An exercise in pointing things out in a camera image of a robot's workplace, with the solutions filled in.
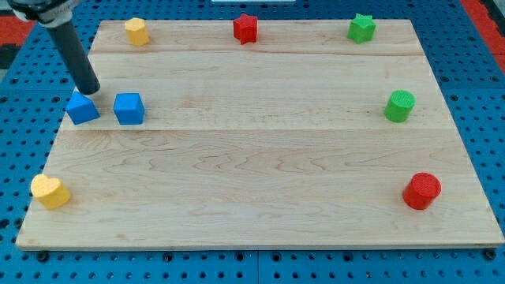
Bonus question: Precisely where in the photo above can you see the red star block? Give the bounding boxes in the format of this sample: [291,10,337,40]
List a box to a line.
[233,13,258,45]

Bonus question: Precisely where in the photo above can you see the blue triangle block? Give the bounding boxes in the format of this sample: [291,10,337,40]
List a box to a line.
[65,91,100,125]

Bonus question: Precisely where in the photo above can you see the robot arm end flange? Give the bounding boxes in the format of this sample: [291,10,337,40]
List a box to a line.
[7,0,81,28]

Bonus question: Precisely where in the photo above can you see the red cylinder block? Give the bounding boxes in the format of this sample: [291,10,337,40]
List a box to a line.
[402,172,442,210]

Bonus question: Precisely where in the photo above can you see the yellow heart block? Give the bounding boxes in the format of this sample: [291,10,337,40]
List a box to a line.
[30,174,71,210]

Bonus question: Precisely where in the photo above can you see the blue cube block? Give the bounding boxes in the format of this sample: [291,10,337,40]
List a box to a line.
[113,93,144,125]

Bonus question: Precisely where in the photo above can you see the green star block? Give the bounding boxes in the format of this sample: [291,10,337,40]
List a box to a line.
[347,13,376,44]

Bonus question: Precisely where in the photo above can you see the yellow hexagon block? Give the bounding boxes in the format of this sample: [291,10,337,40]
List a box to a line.
[125,17,150,47]

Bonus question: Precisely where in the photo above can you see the green cylinder block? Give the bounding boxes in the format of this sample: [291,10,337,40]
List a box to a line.
[383,90,416,122]

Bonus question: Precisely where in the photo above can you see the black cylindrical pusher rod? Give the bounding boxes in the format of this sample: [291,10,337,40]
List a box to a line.
[47,21,100,95]

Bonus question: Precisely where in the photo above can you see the wooden board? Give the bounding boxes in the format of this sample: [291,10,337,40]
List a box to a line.
[16,20,504,252]

